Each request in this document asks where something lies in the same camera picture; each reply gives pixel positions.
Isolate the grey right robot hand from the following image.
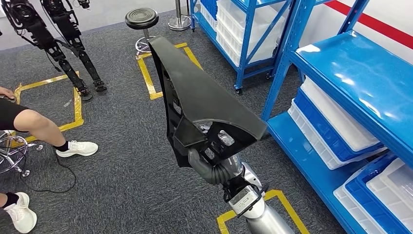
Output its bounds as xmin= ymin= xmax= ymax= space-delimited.
xmin=188 ymin=148 xmax=243 ymax=183

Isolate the chrome stool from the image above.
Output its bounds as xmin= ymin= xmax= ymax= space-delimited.
xmin=0 ymin=130 xmax=44 ymax=178

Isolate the black floor cable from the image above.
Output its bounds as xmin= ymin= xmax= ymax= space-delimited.
xmin=19 ymin=147 xmax=78 ymax=195

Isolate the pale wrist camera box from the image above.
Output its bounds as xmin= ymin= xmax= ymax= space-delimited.
xmin=227 ymin=184 xmax=263 ymax=217

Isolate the yellow floor tape square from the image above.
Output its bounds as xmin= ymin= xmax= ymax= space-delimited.
xmin=217 ymin=189 xmax=310 ymax=234
xmin=137 ymin=42 xmax=204 ymax=101

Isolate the black humanoid robot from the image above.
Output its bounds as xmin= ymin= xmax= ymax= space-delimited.
xmin=0 ymin=0 xmax=108 ymax=101

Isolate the blue plastic bin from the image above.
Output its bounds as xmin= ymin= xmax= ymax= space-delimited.
xmin=343 ymin=152 xmax=413 ymax=234
xmin=199 ymin=0 xmax=218 ymax=20
xmin=293 ymin=89 xmax=386 ymax=162

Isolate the black round stool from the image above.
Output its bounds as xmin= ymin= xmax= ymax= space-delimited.
xmin=125 ymin=7 xmax=160 ymax=60

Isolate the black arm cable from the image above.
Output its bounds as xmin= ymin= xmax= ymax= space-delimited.
xmin=255 ymin=182 xmax=270 ymax=202

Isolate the person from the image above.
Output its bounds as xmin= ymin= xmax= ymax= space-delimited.
xmin=0 ymin=86 xmax=99 ymax=234

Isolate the blue metal shelf rack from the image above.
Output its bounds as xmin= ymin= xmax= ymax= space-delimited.
xmin=189 ymin=0 xmax=323 ymax=95
xmin=261 ymin=0 xmax=413 ymax=234

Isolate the black plastic car part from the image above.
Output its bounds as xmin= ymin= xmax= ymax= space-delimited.
xmin=148 ymin=35 xmax=268 ymax=169

